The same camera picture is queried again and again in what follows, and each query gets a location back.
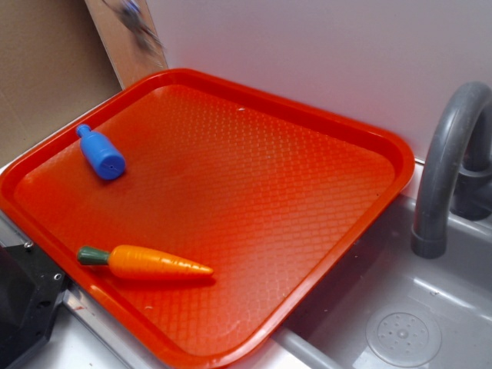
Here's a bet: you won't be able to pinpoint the orange plastic tray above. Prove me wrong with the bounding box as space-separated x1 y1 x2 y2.
1 69 414 368

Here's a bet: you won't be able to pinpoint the silver keys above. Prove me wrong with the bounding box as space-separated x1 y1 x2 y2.
119 1 162 52

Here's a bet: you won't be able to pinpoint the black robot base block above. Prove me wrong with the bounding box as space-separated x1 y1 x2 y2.
1 241 68 368

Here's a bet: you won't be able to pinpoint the wooden board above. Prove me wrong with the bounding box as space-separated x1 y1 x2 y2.
85 1 168 88

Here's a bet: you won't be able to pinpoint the grey plastic sink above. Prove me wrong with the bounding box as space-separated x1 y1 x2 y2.
274 196 491 368

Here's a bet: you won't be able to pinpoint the blue toy bottle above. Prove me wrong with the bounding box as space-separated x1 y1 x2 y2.
75 124 126 181

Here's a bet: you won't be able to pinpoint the grey toy faucet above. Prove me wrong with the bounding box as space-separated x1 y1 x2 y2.
411 81 491 259

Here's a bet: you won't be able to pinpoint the orange toy carrot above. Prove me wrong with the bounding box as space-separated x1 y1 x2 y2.
77 245 214 281

